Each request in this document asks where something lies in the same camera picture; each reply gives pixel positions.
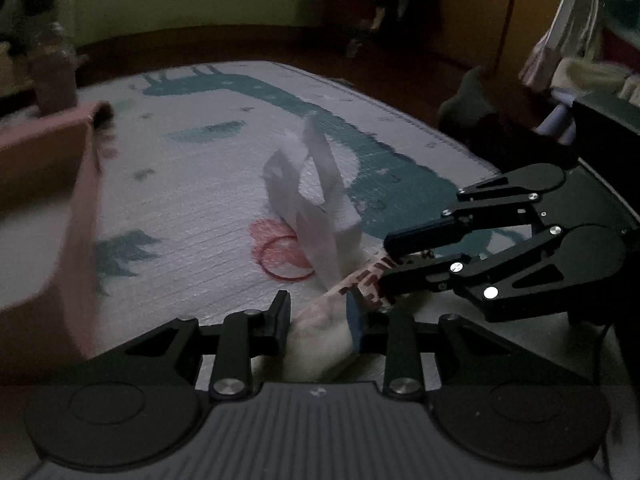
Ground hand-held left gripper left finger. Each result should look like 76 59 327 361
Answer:
124 290 292 401

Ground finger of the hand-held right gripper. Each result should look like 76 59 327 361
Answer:
383 174 545 262
378 225 565 322

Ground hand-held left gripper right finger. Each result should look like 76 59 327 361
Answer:
345 289 507 401

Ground beige printed shopping bag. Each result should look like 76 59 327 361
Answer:
264 114 453 382

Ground red rubber band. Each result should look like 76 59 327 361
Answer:
259 235 318 282

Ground dark green cloth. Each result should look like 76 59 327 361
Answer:
438 66 502 133

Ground dinosaur print play mat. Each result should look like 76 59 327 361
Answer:
0 60 640 391

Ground pile of light clothes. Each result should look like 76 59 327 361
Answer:
518 0 640 103

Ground hanging dark clothes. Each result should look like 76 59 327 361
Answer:
344 0 447 58

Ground pink cardboard box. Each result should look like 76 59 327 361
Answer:
0 100 115 363

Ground purple glass jar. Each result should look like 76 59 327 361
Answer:
29 22 80 117

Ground red cord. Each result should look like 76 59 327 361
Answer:
493 0 523 73

